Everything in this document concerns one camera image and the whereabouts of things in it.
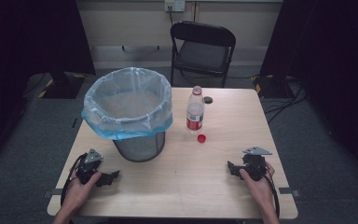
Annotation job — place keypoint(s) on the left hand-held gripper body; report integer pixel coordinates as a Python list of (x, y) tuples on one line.
[(88, 169)]

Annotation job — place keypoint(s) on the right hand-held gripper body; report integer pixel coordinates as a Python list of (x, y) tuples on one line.
[(254, 163)]

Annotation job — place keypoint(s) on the person's left hand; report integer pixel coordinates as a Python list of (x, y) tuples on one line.
[(79, 193)]

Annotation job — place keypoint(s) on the person's right hand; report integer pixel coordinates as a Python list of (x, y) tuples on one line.
[(259, 189)]

